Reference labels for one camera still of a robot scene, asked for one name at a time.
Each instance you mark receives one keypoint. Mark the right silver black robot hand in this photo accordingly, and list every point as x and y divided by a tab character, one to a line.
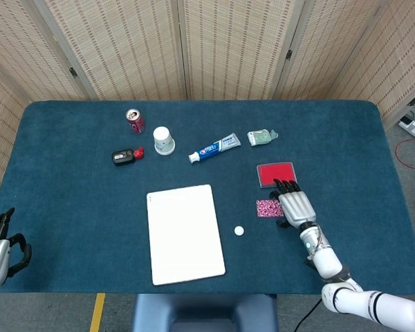
295	207

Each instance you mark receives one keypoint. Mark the pink patterned card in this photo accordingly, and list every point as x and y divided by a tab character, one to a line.
267	209

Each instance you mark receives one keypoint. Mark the small white round cap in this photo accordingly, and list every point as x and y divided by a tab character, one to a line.
239	230

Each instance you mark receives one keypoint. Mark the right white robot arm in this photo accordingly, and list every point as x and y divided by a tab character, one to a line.
326	259

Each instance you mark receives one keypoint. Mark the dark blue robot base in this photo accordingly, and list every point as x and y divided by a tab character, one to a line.
204	313

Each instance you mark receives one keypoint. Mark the white rectangular board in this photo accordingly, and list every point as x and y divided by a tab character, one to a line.
185	235

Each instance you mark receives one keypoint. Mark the red ink pad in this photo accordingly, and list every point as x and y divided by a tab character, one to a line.
275	171

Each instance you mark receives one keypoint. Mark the small green bottle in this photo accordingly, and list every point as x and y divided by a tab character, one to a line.
261	137

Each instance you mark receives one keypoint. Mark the dark blue table cloth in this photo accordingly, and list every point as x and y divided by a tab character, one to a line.
72	207

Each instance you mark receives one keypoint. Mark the blue white toothpaste tube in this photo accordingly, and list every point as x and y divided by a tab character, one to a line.
214	148

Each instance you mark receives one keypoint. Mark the upturned white paper cup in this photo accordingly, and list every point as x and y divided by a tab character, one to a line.
163	140

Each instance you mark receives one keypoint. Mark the black screen hinge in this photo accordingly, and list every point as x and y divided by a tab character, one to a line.
289	54
73	72

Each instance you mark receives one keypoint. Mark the black ink bottle red cap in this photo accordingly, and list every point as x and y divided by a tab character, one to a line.
124	156

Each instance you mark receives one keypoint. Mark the red soda can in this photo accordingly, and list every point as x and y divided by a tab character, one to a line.
135	121

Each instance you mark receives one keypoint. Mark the bamboo folding screen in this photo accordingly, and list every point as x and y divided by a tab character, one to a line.
124	48

